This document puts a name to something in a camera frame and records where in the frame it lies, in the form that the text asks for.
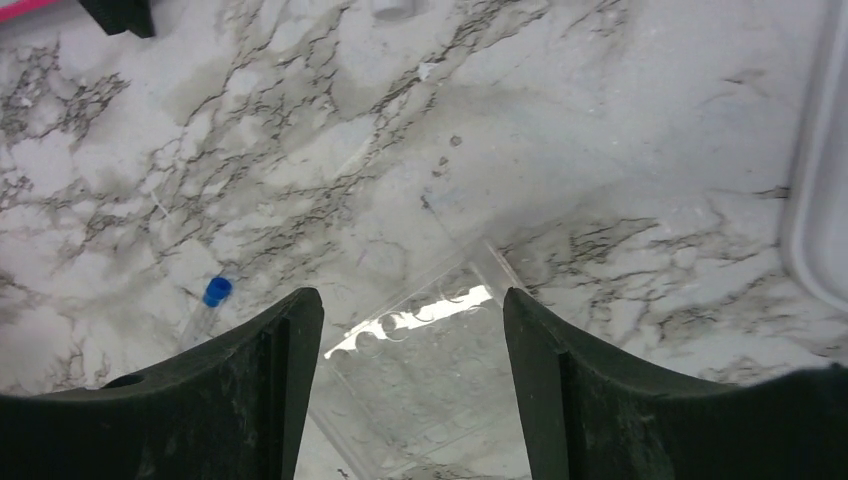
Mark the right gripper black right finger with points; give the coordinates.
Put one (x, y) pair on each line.
(590, 410)

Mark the pink framed whiteboard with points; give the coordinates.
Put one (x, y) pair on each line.
(113, 17)

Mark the clear plastic well plate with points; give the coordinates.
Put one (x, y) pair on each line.
(423, 371)

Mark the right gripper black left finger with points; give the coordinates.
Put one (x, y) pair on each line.
(233, 407)

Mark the white plastic bin lid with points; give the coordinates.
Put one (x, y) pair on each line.
(814, 227)

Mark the small green white vial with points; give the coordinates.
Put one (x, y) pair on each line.
(392, 10)

